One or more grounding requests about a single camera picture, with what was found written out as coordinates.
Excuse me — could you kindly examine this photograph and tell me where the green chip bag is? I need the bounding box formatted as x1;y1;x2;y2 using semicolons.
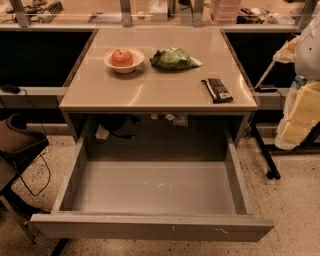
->
150;47;202;71

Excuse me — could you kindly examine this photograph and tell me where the black snack bar wrapper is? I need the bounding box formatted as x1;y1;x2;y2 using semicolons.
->
202;78;233;104

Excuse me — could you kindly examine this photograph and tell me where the black device on left shelf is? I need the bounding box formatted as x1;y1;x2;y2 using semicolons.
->
0;85;21;94

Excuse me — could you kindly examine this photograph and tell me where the red apple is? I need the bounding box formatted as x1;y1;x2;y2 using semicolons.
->
111;49;133;67

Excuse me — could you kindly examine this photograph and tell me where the beige top cabinet table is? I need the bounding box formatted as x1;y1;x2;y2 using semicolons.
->
58;26;259;148

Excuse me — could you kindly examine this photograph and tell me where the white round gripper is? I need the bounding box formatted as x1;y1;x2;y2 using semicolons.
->
273;15;320;150

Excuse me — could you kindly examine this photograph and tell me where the white bowl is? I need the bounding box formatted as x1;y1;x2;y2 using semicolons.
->
103;48;145;74

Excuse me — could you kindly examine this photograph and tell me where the pink plastic storage box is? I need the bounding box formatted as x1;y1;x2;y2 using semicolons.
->
210;0;242;24

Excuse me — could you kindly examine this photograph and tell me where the open grey drawer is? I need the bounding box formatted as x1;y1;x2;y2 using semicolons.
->
31;135;274;242

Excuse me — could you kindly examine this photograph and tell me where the black cable under chair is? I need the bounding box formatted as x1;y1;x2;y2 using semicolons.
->
18;96;52;198

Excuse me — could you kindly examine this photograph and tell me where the white stick with black tip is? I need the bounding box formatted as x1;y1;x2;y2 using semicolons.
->
254;60;276;89

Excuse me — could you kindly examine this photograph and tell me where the black brown office chair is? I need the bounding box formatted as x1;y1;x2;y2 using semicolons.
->
0;114;49;243

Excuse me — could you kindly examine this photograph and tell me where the black table leg with caster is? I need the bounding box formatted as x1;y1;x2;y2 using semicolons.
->
250;123;281;180

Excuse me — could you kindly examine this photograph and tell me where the plastic water bottle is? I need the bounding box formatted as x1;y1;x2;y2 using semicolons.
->
291;75;307;89

